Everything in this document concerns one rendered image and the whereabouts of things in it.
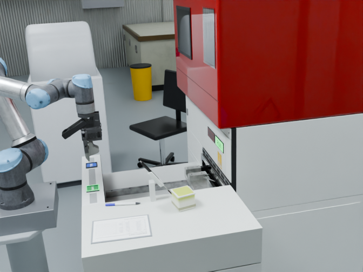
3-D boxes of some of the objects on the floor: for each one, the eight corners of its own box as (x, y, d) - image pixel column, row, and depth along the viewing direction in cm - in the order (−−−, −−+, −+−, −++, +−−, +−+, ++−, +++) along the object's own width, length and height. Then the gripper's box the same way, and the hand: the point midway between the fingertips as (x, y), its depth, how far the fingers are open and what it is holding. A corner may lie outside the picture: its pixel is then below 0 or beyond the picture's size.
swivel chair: (190, 158, 455) (187, 67, 421) (202, 183, 395) (199, 80, 362) (132, 163, 447) (124, 72, 413) (134, 190, 388) (125, 86, 354)
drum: (130, 97, 717) (128, 63, 698) (152, 95, 725) (149, 62, 705) (133, 102, 684) (130, 67, 665) (155, 100, 691) (153, 66, 672)
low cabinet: (213, 60, 1023) (212, 19, 990) (255, 82, 783) (256, 28, 749) (126, 67, 980) (122, 24, 946) (142, 93, 739) (138, 36, 706)
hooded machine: (113, 183, 405) (96, 23, 354) (40, 192, 392) (11, 28, 341) (108, 153, 478) (93, 17, 427) (46, 161, 465) (23, 21, 413)
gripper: (99, 114, 167) (105, 162, 175) (98, 108, 176) (103, 155, 183) (77, 116, 166) (83, 165, 173) (77, 110, 174) (83, 157, 181)
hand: (87, 158), depth 177 cm, fingers closed
